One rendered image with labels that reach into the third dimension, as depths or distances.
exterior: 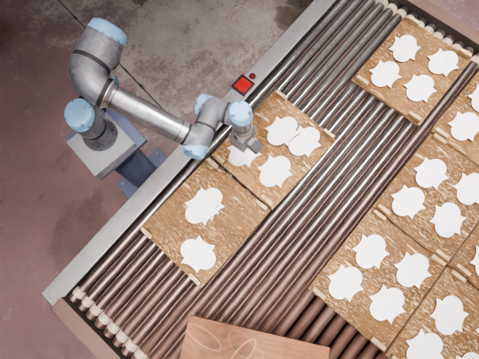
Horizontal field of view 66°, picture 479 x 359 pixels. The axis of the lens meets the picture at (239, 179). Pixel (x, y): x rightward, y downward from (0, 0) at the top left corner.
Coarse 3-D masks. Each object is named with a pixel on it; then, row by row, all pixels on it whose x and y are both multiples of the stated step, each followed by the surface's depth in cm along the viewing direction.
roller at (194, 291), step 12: (420, 24) 171; (360, 96) 164; (348, 108) 163; (336, 120) 161; (264, 204) 153; (192, 288) 146; (180, 300) 146; (192, 300) 146; (180, 312) 144; (168, 324) 143; (156, 336) 142; (144, 348) 141
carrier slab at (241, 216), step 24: (192, 192) 154; (240, 192) 153; (168, 216) 152; (216, 216) 151; (240, 216) 151; (264, 216) 150; (168, 240) 150; (216, 240) 149; (240, 240) 148; (216, 264) 146
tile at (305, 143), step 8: (304, 128) 158; (312, 128) 158; (296, 136) 158; (304, 136) 157; (312, 136) 157; (296, 144) 157; (304, 144) 156; (312, 144) 156; (296, 152) 156; (304, 152) 156
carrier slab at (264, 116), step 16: (272, 96) 164; (256, 112) 162; (272, 112) 162; (288, 112) 162; (256, 128) 160; (320, 128) 159; (224, 144) 159; (320, 144) 157; (256, 160) 157; (304, 160) 156; (240, 176) 155; (256, 176) 155; (256, 192) 153; (272, 192) 153; (288, 192) 153; (272, 208) 151
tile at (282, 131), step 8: (280, 120) 159; (288, 120) 159; (272, 128) 159; (280, 128) 158; (288, 128) 158; (296, 128) 157; (272, 136) 157; (280, 136) 157; (288, 136) 157; (272, 144) 156; (280, 144) 156; (288, 144) 155
